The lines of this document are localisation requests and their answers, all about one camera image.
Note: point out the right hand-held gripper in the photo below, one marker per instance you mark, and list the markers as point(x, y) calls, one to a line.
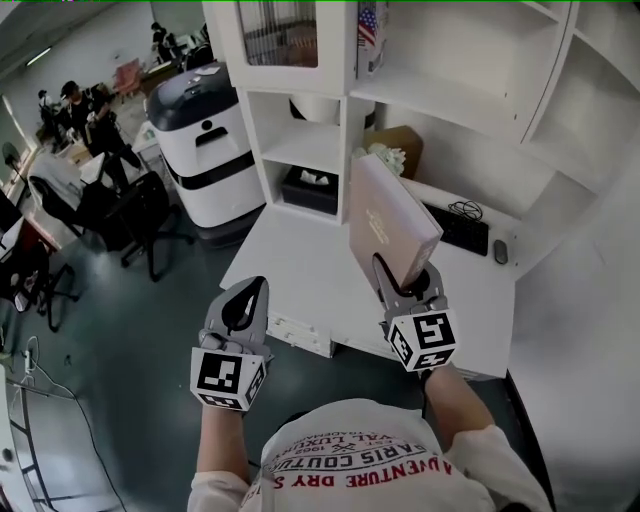
point(430, 335)

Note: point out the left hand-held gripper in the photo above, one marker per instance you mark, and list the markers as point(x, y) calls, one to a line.
point(220, 375)

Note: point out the pink hardcover book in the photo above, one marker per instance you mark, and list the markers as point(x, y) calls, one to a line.
point(380, 215)

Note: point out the person's left forearm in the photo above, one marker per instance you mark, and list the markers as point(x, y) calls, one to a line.
point(220, 440)

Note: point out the person's right forearm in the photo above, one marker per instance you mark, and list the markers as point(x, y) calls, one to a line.
point(452, 405)

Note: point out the grey computer mouse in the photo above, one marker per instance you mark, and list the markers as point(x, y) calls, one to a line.
point(500, 251)

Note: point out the flag print book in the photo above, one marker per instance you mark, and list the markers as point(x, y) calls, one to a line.
point(369, 30)

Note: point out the black keyboard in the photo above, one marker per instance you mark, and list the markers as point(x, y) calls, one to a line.
point(462, 232)

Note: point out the white shelf unit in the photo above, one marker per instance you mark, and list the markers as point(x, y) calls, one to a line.
point(300, 260)

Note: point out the black tissue box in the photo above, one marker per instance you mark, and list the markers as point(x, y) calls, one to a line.
point(305, 197)

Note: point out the pale green artificial flowers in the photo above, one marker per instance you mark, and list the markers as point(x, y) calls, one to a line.
point(392, 155)

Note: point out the black office chair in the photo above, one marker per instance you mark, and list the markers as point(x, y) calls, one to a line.
point(145, 210)
point(85, 210)

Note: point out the white and black service robot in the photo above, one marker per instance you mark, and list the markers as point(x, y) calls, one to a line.
point(210, 165)

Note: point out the brown cardboard box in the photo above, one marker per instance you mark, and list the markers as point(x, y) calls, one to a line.
point(400, 140)

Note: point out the person's white printed t-shirt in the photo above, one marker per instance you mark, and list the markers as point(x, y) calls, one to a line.
point(360, 480)

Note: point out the white power strip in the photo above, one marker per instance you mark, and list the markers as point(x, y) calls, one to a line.
point(28, 362)

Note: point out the white paper sheet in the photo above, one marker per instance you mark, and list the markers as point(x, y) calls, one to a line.
point(206, 70)

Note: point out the pink chair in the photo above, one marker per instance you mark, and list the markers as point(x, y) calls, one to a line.
point(127, 77)

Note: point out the black standing fan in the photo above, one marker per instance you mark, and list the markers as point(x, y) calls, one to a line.
point(11, 155)

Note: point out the ribbed glass cabinet door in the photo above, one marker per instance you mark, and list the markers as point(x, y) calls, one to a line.
point(280, 35)

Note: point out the ceiling strip light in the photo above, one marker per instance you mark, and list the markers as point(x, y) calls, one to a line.
point(40, 55)

